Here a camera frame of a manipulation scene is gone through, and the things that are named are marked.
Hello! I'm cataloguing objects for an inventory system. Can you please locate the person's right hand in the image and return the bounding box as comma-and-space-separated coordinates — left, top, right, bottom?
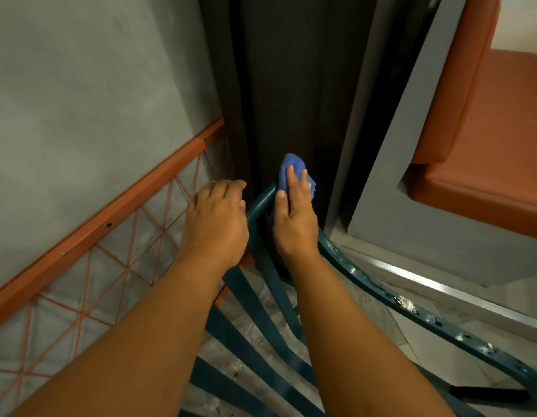
273, 165, 320, 261

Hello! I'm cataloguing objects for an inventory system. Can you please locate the dark green metal slatted chair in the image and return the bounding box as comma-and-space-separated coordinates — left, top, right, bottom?
177, 182, 537, 417

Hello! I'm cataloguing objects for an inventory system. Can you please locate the person's left hand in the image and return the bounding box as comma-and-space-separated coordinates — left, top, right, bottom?
178, 179, 251, 270

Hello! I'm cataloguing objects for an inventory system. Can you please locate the blue cleaning cloth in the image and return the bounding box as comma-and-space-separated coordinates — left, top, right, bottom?
279, 153, 317, 200

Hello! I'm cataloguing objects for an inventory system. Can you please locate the black partition panel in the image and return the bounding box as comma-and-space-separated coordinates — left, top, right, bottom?
197, 0, 443, 231

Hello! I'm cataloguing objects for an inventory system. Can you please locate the person's right forearm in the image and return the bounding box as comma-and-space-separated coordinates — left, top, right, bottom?
285, 249, 456, 417

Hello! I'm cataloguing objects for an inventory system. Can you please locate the orange cushioned booth bench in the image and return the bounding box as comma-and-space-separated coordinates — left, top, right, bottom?
346, 0, 537, 287

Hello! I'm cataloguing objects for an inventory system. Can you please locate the orange wire mesh fence panel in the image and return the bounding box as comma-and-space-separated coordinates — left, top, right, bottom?
0, 118, 252, 417

